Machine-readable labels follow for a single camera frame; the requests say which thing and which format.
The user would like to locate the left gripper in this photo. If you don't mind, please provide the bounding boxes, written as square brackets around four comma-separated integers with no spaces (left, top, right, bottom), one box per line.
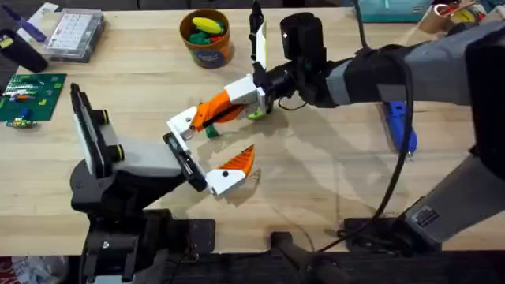
[92,105,256,197]

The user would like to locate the orange ribbed wedge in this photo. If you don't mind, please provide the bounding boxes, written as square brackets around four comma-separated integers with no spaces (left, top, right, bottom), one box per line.
[190,105,245,133]

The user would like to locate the blue electric screwdriver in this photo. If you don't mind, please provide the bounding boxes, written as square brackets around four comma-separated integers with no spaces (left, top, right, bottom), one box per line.
[384,100,418,159]

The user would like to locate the right wrist upright black plate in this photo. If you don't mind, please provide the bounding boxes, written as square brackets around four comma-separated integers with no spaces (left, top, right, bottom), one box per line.
[248,0,269,71]

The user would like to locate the brown tub of toys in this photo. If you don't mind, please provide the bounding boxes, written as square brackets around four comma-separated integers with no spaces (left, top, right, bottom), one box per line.
[179,8,236,70]

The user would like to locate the clear plastic parts box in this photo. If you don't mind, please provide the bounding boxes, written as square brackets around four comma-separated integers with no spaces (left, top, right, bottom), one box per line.
[42,8,106,64]

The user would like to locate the green board with blocks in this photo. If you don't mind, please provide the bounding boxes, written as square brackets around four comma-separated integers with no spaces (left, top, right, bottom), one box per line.
[0,73,68,123]

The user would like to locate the teal box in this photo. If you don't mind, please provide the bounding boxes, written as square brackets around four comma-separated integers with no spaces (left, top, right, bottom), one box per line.
[357,0,434,24]

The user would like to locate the white plastic bag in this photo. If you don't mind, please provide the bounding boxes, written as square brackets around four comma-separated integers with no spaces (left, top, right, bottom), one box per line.
[0,256,70,284]

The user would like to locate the black cylinder with yellow label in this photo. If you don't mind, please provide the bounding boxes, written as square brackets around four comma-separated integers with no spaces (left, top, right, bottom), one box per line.
[0,28,49,74]

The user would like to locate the white and blue packet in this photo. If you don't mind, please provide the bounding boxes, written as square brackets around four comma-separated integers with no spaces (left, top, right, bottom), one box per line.
[2,2,60,44]

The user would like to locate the heap of tools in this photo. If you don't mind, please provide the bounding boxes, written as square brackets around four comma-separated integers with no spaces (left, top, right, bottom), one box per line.
[433,0,505,25]

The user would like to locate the black cable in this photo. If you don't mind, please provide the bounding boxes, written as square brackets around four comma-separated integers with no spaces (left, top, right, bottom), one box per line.
[315,43,415,253]
[352,0,371,50]

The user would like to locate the black rail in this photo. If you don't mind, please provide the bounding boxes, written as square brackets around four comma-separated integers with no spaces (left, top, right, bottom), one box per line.
[157,250,505,284]

